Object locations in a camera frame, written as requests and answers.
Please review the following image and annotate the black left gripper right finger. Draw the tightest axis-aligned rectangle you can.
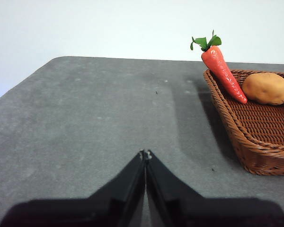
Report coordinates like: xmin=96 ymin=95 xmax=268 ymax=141
xmin=146 ymin=149 xmax=284 ymax=227

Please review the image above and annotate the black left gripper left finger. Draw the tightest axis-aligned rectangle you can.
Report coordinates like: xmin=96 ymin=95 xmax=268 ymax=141
xmin=0 ymin=149 xmax=147 ymax=227

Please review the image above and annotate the brown wicker basket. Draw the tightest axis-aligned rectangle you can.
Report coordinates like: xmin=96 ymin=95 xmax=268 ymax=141
xmin=203 ymin=69 xmax=284 ymax=177

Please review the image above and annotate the orange toy carrot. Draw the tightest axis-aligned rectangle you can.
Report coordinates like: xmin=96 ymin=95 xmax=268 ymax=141
xmin=190 ymin=30 xmax=248 ymax=105

